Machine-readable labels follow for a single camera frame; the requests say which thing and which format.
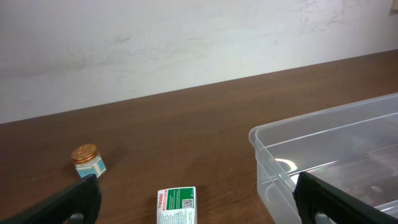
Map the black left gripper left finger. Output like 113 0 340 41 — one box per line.
1 174 102 224

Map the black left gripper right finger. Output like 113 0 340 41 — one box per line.
293 172 397 224

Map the white green medicine box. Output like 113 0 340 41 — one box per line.
157 187 197 224

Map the clear plastic container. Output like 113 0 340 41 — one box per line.
249 94 397 223

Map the small jar gold lid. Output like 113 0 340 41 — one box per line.
71 144 106 178

